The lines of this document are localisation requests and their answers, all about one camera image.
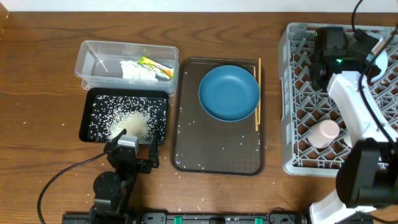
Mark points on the brown serving tray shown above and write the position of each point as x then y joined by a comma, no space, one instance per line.
205,144

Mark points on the light blue rice bowl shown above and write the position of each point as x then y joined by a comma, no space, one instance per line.
378,68

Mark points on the blue plate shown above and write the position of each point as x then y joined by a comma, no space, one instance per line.
229,93

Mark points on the white napkin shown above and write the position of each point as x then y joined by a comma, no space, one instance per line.
134,71

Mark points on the pile of rice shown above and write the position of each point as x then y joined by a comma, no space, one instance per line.
139,116

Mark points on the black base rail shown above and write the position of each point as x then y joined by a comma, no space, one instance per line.
163,218

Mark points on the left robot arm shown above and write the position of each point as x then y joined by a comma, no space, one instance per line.
113,189

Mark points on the clear plastic bin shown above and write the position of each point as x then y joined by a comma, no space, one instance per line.
98,65

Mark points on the pink cup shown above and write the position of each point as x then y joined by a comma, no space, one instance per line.
323,133

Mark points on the yellow green snack wrapper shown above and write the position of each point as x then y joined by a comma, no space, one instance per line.
159,69

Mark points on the white green cup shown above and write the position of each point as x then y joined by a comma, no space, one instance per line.
347,140

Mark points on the wooden chopstick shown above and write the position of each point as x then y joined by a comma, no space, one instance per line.
260,84
256,110

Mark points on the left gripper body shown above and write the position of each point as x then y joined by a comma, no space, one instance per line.
143,168

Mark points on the grey dishwasher rack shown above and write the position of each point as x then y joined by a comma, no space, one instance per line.
302,107

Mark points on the black plastic tray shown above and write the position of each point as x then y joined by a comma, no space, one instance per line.
113,92

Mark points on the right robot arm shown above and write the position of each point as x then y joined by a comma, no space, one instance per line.
367,180

